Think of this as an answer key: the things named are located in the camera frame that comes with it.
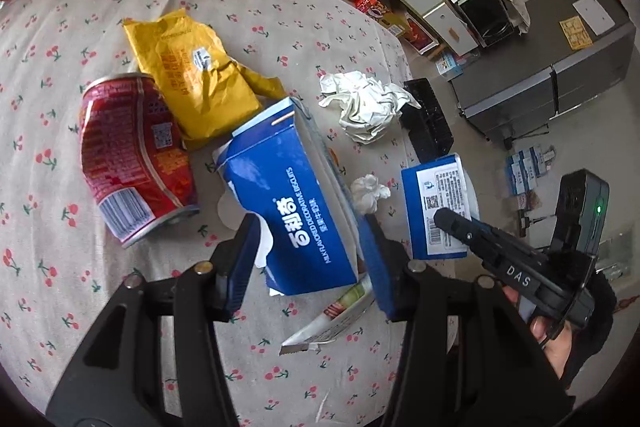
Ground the white printed snack wrapper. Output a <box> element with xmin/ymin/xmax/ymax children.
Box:
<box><xmin>279</xmin><ymin>273</ymin><xmax>377</xmax><ymax>356</ymax></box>

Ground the printed cardboard box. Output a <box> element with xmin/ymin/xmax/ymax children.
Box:
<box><xmin>353</xmin><ymin>0</ymin><xmax>397</xmax><ymax>20</ymax></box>

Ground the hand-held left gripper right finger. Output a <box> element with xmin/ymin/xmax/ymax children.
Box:
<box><xmin>356</xmin><ymin>212</ymin><xmax>577</xmax><ymax>427</ymax></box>

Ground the yellow snack bag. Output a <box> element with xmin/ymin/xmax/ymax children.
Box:
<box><xmin>122</xmin><ymin>8</ymin><xmax>287</xmax><ymax>151</ymax></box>

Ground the yellow sticker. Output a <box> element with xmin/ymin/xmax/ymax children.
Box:
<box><xmin>558</xmin><ymin>17</ymin><xmax>594</xmax><ymax>52</ymax></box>

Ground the person's right forearm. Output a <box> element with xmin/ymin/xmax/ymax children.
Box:
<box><xmin>562</xmin><ymin>273</ymin><xmax>617</xmax><ymax>392</ymax></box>

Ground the person's right hand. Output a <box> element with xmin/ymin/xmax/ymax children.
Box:
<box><xmin>501</xmin><ymin>285</ymin><xmax>574</xmax><ymax>381</ymax></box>

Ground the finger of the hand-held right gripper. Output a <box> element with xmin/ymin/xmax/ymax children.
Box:
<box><xmin>432</xmin><ymin>206</ymin><xmax>552</xmax><ymax>294</ymax></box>

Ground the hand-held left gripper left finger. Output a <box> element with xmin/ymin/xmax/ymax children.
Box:
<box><xmin>45</xmin><ymin>212</ymin><xmax>263</xmax><ymax>427</ymax></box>

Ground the crushed red drink can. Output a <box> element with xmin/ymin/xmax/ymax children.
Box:
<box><xmin>76</xmin><ymin>73</ymin><xmax>202</xmax><ymax>249</ymax></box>

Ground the blue biscuit box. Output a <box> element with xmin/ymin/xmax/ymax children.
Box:
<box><xmin>211</xmin><ymin>96</ymin><xmax>362</xmax><ymax>299</ymax></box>

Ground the black plastic box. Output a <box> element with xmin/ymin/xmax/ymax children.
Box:
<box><xmin>398</xmin><ymin>78</ymin><xmax>455</xmax><ymax>164</ymax></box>

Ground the red picture box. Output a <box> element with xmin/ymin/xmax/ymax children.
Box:
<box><xmin>399</xmin><ymin>13</ymin><xmax>437</xmax><ymax>56</ymax></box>

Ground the grey refrigerator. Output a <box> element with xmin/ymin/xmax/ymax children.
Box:
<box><xmin>449</xmin><ymin>0</ymin><xmax>637</xmax><ymax>151</ymax></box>

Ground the small blue white box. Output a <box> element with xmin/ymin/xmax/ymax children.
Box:
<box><xmin>434</xmin><ymin>51</ymin><xmax>467</xmax><ymax>78</ymax></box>

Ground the white paper sheet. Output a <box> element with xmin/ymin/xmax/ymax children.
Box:
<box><xmin>571</xmin><ymin>0</ymin><xmax>617</xmax><ymax>34</ymax></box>

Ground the small white tissue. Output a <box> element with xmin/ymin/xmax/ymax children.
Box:
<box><xmin>349</xmin><ymin>173</ymin><xmax>392</xmax><ymax>214</ymax></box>

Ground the stack of blue white cartons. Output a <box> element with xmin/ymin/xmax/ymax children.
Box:
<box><xmin>504</xmin><ymin>145</ymin><xmax>558</xmax><ymax>198</ymax></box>

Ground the black microwave oven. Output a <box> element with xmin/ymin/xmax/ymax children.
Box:
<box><xmin>456</xmin><ymin>0</ymin><xmax>519</xmax><ymax>50</ymax></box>

